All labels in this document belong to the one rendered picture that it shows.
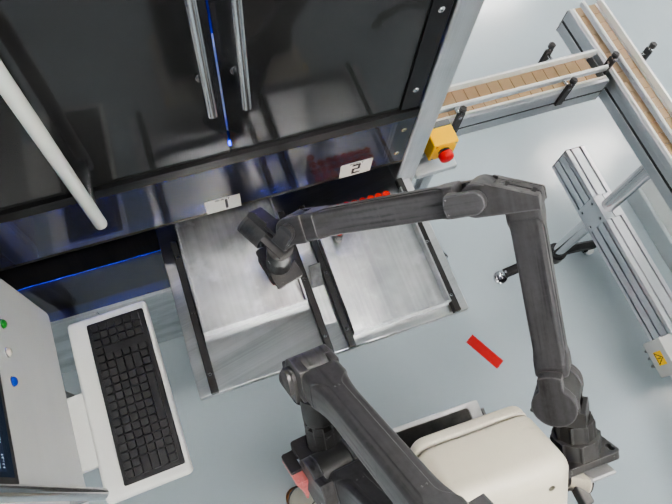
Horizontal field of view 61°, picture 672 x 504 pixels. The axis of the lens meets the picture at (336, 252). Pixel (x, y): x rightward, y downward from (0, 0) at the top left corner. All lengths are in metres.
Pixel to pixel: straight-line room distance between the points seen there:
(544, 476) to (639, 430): 1.73
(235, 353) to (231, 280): 0.19
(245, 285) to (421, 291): 0.45
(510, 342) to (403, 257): 1.08
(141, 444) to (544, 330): 0.93
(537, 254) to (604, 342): 1.70
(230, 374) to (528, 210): 0.79
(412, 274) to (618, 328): 1.39
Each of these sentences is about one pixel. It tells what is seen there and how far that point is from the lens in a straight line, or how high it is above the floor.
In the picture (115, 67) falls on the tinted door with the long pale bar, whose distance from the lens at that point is 0.99.
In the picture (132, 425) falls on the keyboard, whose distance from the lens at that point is 1.48.
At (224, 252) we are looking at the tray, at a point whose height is 0.88.
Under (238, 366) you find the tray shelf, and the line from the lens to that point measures 1.40.
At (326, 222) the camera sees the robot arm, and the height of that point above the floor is 1.26.
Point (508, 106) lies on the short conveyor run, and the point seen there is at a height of 0.93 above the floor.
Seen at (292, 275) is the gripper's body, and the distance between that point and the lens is 1.28.
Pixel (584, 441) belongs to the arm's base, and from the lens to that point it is 1.14.
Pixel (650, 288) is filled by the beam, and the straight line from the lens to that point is 2.16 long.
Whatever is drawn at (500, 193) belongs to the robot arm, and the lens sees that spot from 0.95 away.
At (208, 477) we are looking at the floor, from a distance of 2.26.
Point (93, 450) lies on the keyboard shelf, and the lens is 1.52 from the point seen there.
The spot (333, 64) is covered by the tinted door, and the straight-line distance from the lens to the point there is 1.11.
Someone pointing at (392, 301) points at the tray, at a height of 0.88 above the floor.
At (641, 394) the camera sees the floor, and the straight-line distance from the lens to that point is 2.68.
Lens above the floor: 2.25
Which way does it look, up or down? 66 degrees down
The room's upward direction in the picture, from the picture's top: 12 degrees clockwise
